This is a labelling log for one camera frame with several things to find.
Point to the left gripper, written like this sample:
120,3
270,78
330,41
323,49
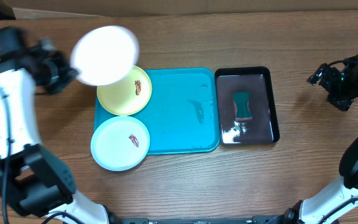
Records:
71,74

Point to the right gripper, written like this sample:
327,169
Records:
344,104

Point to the white plate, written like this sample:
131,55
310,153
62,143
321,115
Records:
105,55

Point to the yellow-green plate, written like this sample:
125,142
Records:
127,96

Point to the green scrubbing sponge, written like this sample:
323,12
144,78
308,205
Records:
241,106

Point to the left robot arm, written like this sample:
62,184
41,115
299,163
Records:
33,181

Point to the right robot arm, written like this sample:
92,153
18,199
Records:
341,195

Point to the black water tray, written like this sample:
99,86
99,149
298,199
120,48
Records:
263,127

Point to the teal plastic tray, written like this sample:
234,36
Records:
182,113

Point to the cardboard panel at back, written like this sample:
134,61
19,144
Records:
112,8

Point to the light blue plate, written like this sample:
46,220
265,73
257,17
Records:
120,143

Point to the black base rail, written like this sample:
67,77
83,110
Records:
259,219

